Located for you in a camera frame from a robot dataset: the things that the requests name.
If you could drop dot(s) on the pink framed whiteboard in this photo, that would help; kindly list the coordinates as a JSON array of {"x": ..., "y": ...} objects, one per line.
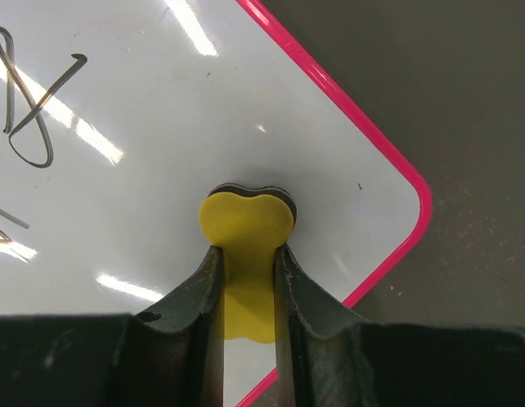
[{"x": 117, "y": 118}]

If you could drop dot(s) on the yellow bone shaped eraser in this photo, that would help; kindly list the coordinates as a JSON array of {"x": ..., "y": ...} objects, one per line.
[{"x": 248, "y": 224}]

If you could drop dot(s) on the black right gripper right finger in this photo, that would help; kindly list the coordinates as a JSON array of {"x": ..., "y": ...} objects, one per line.
[{"x": 327, "y": 355}]

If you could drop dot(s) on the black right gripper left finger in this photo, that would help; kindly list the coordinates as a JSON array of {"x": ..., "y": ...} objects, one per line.
[{"x": 170, "y": 354}]

